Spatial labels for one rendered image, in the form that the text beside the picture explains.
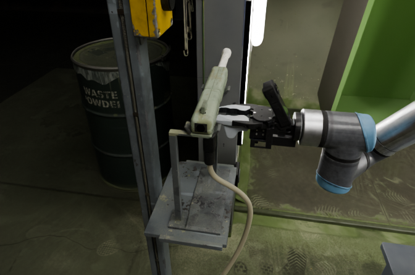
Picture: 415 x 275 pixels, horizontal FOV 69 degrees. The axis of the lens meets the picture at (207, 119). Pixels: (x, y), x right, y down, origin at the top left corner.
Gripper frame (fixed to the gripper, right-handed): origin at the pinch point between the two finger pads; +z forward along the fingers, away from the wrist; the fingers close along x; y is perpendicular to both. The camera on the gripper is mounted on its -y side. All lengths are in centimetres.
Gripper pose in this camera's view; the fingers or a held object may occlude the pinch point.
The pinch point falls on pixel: (218, 112)
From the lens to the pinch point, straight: 75.7
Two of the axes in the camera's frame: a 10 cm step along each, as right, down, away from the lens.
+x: 1.7, -5.2, 8.4
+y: 0.0, 8.5, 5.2
